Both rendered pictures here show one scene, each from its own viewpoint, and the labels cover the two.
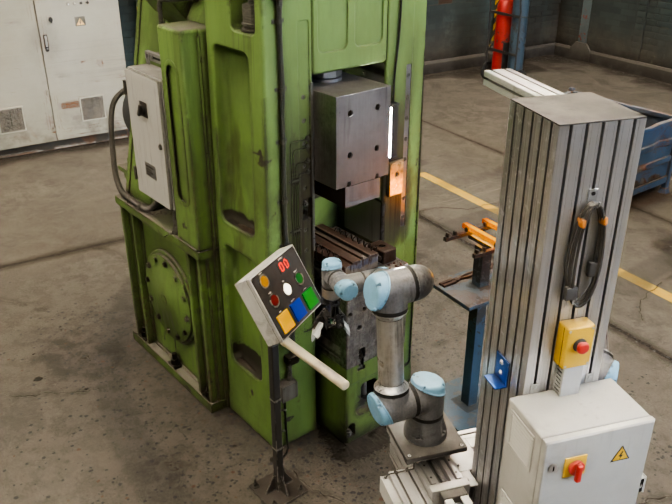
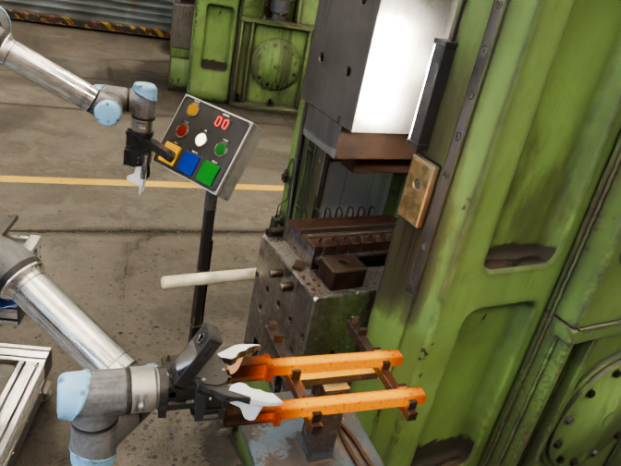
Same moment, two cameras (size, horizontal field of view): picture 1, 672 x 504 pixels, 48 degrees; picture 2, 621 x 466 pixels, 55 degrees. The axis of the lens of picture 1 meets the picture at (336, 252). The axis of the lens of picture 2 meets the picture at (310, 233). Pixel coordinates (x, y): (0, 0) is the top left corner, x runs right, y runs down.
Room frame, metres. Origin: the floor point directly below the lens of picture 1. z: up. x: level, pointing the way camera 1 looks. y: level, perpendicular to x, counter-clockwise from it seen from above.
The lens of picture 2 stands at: (3.30, -1.76, 1.80)
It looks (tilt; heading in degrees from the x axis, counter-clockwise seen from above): 26 degrees down; 96
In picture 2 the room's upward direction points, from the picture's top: 12 degrees clockwise
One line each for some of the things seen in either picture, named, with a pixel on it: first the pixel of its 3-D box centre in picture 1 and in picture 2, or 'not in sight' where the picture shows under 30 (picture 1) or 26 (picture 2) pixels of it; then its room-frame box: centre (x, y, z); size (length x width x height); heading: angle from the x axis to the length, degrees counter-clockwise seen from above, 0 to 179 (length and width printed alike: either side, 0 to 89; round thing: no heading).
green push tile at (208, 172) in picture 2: (309, 298); (208, 173); (2.71, 0.11, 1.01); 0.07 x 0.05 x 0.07; 154
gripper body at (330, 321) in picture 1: (332, 311); (139, 147); (2.49, 0.01, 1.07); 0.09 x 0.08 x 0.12; 16
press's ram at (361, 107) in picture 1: (340, 124); (410, 52); (3.28, -0.02, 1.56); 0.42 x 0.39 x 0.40; 39
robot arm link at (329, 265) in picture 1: (332, 273); (143, 101); (2.50, 0.01, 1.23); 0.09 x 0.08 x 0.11; 24
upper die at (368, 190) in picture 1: (332, 178); (381, 132); (3.26, 0.01, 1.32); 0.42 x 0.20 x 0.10; 39
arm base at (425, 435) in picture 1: (425, 421); not in sight; (2.10, -0.31, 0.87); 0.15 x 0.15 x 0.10
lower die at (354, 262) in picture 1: (332, 249); (354, 237); (3.26, 0.01, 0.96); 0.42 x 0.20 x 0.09; 39
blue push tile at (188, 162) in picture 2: (297, 309); (188, 164); (2.62, 0.15, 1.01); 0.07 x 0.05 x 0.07; 154
